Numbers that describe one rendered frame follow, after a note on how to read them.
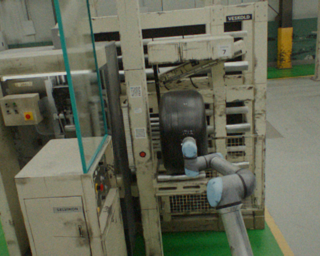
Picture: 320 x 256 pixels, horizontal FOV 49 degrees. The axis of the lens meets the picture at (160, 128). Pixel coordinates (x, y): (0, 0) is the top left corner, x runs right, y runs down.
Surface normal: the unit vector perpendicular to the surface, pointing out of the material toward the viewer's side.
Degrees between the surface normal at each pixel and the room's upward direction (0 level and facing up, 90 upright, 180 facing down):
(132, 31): 90
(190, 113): 48
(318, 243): 0
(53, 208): 90
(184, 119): 56
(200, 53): 90
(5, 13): 90
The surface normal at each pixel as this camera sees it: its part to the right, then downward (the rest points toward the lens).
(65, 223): -0.05, 0.33
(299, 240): -0.08, -0.94
